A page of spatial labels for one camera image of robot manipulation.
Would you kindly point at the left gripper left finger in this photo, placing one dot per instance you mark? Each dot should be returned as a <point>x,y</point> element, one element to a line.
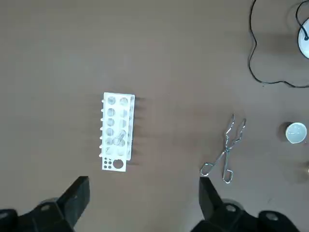
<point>48,215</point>

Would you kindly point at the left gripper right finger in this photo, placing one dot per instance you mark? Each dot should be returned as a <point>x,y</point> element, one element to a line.
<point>229,217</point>

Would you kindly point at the metal crucible tongs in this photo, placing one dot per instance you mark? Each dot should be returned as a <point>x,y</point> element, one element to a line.
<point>226,151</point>

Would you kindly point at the small white porcelain dish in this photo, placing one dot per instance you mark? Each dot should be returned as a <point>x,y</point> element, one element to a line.
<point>296,133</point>

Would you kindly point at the white test tube rack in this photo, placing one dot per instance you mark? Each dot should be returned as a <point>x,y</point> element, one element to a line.
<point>117,110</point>

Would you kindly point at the white desk lamp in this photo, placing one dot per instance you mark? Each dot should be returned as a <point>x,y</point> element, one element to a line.
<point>304,46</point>

